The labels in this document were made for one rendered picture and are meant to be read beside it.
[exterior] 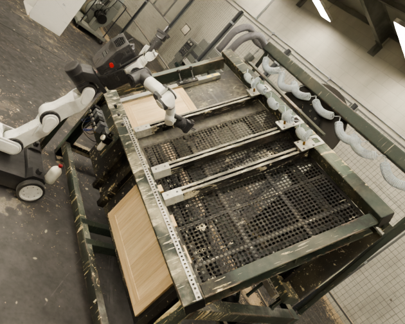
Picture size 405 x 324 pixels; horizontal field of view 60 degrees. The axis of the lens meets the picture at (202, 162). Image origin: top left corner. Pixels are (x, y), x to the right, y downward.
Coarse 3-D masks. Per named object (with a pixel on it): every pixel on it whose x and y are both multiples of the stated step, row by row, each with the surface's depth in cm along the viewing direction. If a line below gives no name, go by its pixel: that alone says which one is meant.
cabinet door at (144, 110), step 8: (152, 96) 312; (184, 96) 309; (128, 104) 305; (136, 104) 305; (144, 104) 305; (152, 104) 304; (176, 104) 302; (184, 104) 301; (192, 104) 300; (128, 112) 297; (136, 112) 297; (144, 112) 296; (152, 112) 296; (160, 112) 295; (176, 112) 294; (184, 112) 293; (136, 120) 289; (144, 120) 289; (152, 120) 288
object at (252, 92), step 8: (256, 80) 287; (240, 96) 295; (248, 96) 296; (256, 96) 295; (216, 104) 290; (224, 104) 289; (232, 104) 290; (240, 104) 294; (248, 104) 297; (192, 112) 284; (200, 112) 283; (208, 112) 286; (216, 112) 289; (160, 120) 279; (136, 128) 273; (144, 128) 273; (152, 128) 274; (160, 128) 277; (168, 128) 280; (136, 136) 273; (144, 136) 276
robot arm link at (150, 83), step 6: (150, 78) 235; (144, 84) 236; (150, 84) 232; (156, 84) 231; (150, 90) 233; (156, 90) 229; (162, 90) 228; (168, 90) 232; (156, 96) 228; (174, 96) 232; (156, 102) 232; (162, 108) 231
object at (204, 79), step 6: (198, 78) 324; (204, 78) 324; (210, 78) 326; (216, 78) 328; (174, 84) 320; (186, 84) 320; (192, 84) 322; (132, 96) 310; (138, 96) 309; (144, 96) 311
